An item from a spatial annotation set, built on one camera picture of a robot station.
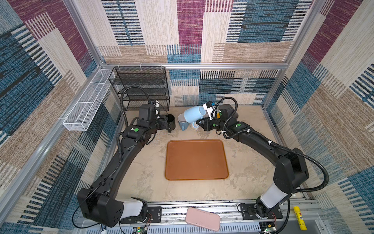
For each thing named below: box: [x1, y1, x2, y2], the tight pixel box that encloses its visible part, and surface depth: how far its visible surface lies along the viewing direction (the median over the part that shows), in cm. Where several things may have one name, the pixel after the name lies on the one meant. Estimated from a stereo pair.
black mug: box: [167, 114, 176, 131], surface depth 104 cm
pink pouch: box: [185, 207, 221, 232], surface depth 73 cm
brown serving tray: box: [165, 139, 229, 181], surface depth 96 cm
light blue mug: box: [184, 105, 206, 129], surface depth 83 cm
